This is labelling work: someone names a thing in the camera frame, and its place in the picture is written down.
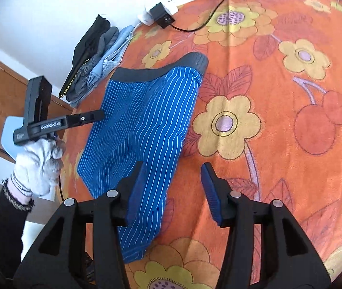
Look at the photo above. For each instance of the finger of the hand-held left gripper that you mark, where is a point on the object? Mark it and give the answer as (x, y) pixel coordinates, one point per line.
(83, 118)

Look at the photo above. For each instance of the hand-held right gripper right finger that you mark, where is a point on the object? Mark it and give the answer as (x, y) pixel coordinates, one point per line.
(210, 192)

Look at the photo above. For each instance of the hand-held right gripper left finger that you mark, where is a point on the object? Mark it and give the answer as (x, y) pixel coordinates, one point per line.
(136, 192)

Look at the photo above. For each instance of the blue striped pants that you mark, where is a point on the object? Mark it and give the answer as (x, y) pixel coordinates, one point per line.
(140, 120)

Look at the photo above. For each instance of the person's left forearm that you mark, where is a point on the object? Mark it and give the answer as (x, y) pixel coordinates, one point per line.
(2, 231)

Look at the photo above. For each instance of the person's left hand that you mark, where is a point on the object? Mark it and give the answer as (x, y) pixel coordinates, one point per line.
(37, 165)

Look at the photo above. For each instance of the light blue plastic piece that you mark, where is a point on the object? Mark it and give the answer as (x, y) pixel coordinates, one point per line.
(8, 138)

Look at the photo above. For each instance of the grey garment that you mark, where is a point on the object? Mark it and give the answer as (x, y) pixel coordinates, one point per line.
(98, 57)

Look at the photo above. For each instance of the black garment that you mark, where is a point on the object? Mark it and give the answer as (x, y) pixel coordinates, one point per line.
(88, 45)

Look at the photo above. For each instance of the pile of grey clothes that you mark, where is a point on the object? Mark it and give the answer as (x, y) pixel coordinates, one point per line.
(115, 48)

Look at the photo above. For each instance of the orange floral blanket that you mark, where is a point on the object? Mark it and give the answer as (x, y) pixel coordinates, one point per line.
(279, 156)

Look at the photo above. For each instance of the white plug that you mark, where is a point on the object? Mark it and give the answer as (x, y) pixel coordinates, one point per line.
(143, 18)

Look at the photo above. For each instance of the black power adapter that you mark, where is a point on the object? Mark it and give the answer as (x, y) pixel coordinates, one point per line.
(161, 15)

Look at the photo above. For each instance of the white power strip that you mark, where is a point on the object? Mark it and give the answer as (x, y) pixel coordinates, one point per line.
(169, 1)

